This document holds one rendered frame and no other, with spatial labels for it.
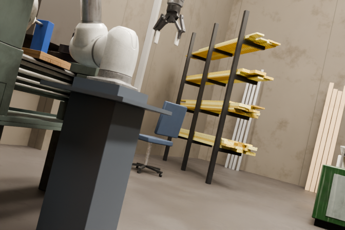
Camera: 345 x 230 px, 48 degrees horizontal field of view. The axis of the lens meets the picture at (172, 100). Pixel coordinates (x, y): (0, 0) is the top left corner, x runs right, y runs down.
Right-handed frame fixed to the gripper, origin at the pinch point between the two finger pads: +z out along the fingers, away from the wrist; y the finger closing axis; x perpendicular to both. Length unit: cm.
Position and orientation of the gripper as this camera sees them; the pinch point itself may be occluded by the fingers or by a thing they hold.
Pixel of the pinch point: (166, 42)
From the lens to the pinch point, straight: 212.4
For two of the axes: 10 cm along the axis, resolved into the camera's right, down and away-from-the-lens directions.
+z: -2.3, 9.7, -0.6
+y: 8.2, 1.6, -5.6
